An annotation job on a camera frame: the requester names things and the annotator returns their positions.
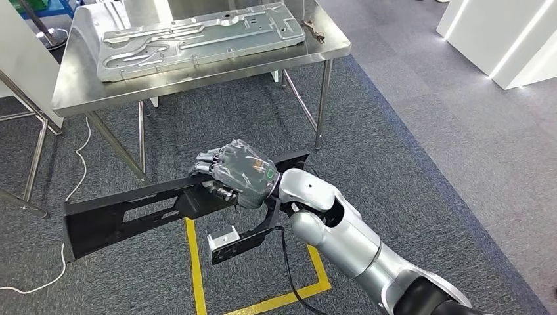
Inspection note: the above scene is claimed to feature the green plastic bin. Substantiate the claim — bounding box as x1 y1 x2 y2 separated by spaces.
9 0 49 12

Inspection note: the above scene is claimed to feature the black camera cable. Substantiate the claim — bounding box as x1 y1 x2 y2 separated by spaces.
271 226 327 315

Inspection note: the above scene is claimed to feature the white flat panel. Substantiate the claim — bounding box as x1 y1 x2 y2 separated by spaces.
0 0 64 129

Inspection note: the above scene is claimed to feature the chrome tube frame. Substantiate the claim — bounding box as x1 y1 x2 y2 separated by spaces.
0 69 64 219

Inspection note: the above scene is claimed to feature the stainless steel workbench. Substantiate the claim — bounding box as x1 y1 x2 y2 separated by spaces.
50 0 353 184

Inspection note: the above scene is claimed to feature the stamped sheet metal panel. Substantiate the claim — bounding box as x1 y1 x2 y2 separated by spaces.
96 2 307 83

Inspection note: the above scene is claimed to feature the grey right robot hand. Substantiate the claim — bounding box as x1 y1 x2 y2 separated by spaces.
189 138 282 211

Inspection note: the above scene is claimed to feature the chrome barrier stanchion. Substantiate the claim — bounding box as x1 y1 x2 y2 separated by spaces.
17 0 69 49

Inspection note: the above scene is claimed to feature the black plastic plate bracket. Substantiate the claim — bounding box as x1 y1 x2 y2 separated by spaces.
62 150 311 263

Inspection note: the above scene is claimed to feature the small wire bundle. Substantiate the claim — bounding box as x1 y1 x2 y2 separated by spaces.
301 19 326 45

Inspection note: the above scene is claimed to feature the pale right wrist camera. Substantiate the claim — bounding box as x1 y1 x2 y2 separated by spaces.
207 225 241 254

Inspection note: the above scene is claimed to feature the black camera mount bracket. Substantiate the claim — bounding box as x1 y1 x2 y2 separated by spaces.
211 198 284 266

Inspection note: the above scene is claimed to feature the white floor cable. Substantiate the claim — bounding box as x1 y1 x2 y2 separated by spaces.
0 116 92 295

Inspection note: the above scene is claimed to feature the white lit booth panel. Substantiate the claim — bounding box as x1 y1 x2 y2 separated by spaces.
436 0 557 91

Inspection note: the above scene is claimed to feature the blue metal cart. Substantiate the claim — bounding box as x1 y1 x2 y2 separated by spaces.
19 0 73 20

